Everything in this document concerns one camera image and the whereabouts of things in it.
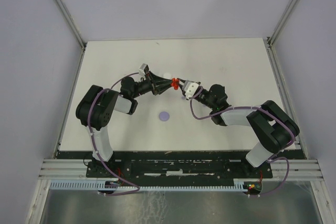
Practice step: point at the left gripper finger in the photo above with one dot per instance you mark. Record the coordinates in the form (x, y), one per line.
(161, 88)
(154, 79)

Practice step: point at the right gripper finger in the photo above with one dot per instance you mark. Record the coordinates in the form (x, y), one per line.
(181, 81)
(182, 90)

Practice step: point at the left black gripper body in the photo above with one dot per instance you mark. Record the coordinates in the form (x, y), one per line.
(144, 87)

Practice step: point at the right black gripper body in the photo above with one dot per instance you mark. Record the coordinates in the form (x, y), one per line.
(201, 97)

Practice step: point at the orange round charging case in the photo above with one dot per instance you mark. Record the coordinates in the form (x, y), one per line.
(175, 83)

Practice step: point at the purple round charging case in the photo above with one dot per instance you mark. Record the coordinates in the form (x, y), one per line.
(164, 116)

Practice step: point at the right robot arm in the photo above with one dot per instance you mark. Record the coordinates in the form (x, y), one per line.
(275, 130)

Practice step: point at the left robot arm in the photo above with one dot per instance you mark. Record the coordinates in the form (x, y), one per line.
(95, 109)

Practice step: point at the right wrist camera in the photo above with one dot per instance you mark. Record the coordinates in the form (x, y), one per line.
(190, 84)

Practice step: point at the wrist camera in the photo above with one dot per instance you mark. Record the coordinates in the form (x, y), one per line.
(190, 84)
(143, 69)

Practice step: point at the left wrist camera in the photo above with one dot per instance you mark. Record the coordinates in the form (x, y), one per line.
(143, 69)

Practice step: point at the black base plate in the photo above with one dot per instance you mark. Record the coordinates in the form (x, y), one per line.
(221, 164)

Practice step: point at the left aluminium frame post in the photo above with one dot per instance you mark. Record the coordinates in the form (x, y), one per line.
(70, 22)

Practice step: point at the aluminium frame post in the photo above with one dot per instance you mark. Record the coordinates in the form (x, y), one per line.
(290, 8)
(70, 22)

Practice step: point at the right aluminium frame post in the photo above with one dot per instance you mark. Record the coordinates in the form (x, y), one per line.
(290, 8)

